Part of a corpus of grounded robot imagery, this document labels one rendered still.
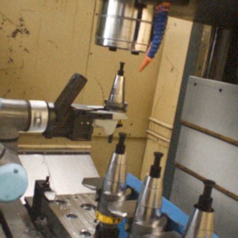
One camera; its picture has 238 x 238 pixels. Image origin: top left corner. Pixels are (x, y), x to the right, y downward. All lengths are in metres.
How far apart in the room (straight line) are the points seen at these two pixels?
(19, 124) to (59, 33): 1.15
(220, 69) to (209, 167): 0.35
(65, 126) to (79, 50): 1.12
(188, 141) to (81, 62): 0.86
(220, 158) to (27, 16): 1.16
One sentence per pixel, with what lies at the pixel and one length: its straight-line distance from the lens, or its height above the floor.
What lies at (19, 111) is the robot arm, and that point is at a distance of 0.85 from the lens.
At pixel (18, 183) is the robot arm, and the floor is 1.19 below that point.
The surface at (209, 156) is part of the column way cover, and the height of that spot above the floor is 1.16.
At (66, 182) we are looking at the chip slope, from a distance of 1.92.
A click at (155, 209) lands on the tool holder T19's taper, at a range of 0.56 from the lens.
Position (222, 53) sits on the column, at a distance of 1.36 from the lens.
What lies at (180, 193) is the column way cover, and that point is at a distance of 1.44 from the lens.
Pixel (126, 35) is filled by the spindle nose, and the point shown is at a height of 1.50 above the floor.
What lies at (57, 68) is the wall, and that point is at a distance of 1.96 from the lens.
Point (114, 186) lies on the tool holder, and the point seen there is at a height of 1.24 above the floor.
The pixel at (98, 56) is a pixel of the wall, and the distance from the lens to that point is 2.04.
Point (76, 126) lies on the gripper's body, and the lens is 0.90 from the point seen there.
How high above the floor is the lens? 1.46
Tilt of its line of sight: 11 degrees down
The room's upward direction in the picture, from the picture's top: 9 degrees clockwise
